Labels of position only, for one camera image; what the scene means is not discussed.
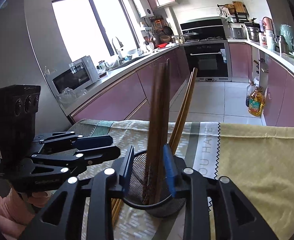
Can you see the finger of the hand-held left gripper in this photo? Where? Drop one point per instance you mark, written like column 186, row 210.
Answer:
column 94, row 142
column 99, row 155

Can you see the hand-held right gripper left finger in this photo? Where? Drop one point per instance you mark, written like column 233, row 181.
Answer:
column 127, row 165

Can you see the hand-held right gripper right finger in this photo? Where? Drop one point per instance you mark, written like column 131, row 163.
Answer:
column 168, row 167

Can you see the black mesh utensil holder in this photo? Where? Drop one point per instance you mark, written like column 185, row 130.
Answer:
column 137, row 180

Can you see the red-ended wooden chopstick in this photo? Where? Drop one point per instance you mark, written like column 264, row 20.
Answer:
column 187, row 105
column 181, row 105
column 153, row 130
column 165, row 120

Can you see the person's left hand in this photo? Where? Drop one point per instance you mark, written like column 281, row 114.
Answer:
column 38, row 200

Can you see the grey teal patterned tablecloth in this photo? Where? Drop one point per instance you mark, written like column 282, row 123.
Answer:
column 137, row 132

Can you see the long pink lower cabinets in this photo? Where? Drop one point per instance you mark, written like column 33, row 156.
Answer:
column 117, row 97

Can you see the clear plastic bag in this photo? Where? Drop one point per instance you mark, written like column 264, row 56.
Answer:
column 67, row 96

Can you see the white microwave oven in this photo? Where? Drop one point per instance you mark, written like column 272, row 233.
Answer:
column 72, row 77

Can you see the glass teapot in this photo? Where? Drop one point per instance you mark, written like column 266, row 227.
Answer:
column 102, row 66

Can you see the grey refrigerator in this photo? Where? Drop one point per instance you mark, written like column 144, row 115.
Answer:
column 24, row 42

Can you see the yellow cloth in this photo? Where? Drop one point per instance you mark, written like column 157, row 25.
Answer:
column 257, row 160

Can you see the steel kitchen faucet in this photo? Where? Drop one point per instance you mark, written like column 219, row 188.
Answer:
column 115, row 43

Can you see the dark liquid bottle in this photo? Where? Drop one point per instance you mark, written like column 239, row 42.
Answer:
column 249, row 97

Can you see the kitchen window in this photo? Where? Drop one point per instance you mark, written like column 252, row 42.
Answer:
column 74, row 30

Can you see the yellow cooking oil bottle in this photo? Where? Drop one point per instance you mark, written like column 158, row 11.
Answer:
column 256, row 103

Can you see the built-in black oven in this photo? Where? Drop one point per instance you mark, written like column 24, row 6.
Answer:
column 207, row 60

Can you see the red basin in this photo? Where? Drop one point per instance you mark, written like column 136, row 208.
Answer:
column 162, row 45

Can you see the hanging utensil rack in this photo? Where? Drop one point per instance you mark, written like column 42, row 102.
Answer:
column 159, row 30

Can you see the wok with glass lid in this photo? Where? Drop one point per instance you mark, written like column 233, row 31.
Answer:
column 190, row 36

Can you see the gas hob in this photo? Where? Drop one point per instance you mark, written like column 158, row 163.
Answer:
column 212, row 39

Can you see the curved pink lower cabinets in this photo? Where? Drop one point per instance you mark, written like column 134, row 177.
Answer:
column 287, row 95

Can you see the black range hood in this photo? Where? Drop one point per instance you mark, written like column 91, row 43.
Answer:
column 202, row 30

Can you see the white water heater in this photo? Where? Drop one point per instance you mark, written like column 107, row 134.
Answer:
column 143, row 6

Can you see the steel stock pot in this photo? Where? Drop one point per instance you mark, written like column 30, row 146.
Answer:
column 253, row 33

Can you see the white bottle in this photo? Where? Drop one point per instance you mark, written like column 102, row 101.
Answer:
column 270, row 41

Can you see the steel thermos flask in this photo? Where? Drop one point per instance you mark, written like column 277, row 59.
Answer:
column 283, row 45

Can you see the wooden cutting board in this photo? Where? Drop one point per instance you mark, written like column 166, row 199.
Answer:
column 238, row 7

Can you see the green plastic-covered appliance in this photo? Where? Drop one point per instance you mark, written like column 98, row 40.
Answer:
column 291, row 36

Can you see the black wall shelf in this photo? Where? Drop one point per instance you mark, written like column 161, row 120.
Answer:
column 239, row 17

